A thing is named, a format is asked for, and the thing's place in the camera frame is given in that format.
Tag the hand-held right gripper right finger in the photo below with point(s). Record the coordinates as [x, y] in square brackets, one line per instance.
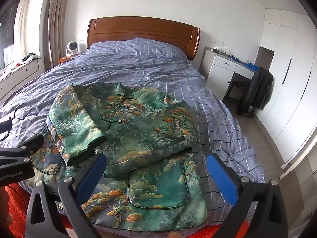
[220, 178]

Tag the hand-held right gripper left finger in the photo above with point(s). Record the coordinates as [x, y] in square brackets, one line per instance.
[95, 171]

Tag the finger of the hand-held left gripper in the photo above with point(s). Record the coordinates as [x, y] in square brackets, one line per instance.
[32, 145]
[5, 129]

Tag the green printed jacket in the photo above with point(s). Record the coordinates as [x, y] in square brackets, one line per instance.
[138, 119]

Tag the clothes pile on cabinet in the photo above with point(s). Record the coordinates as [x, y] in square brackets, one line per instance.
[31, 57]

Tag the white window cabinet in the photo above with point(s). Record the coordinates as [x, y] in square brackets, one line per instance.
[19, 75]

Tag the wooden nightstand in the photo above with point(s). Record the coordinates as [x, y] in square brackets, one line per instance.
[65, 59]

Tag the white desk fan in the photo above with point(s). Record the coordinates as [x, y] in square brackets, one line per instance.
[72, 47]

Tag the white desk with drawers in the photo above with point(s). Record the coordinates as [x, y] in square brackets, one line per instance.
[223, 69]

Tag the blue item on desk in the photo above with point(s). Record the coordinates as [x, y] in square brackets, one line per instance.
[251, 67]

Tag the white wardrobe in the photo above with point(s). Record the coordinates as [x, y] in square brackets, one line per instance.
[289, 84]

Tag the beige curtain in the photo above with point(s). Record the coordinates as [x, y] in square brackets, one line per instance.
[58, 22]

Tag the bed with blue checked bedding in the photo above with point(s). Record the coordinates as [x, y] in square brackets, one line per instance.
[148, 64]

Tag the wooden bed headboard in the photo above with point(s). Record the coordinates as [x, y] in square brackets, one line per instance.
[143, 27]

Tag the white wall socket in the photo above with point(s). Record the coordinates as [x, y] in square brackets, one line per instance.
[219, 42]

